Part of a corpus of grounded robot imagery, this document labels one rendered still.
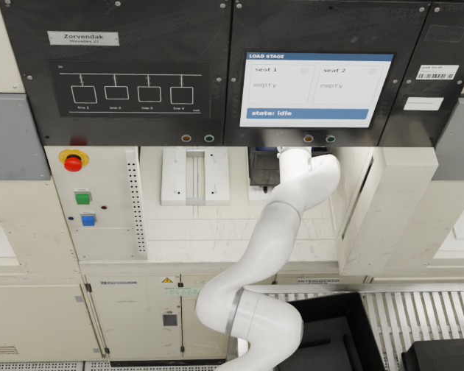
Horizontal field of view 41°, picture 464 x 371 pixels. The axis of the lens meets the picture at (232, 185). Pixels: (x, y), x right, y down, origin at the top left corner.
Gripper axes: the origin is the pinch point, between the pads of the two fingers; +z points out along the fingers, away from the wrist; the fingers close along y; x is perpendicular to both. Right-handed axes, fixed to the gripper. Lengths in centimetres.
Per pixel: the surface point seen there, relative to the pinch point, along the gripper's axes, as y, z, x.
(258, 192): -6.9, -9.2, -29.9
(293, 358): 4, -57, -43
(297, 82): -6, -31, 41
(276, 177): -2.4, -9.8, -20.5
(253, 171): -9.5, -10.3, -17.4
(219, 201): -19.0, -12.8, -30.4
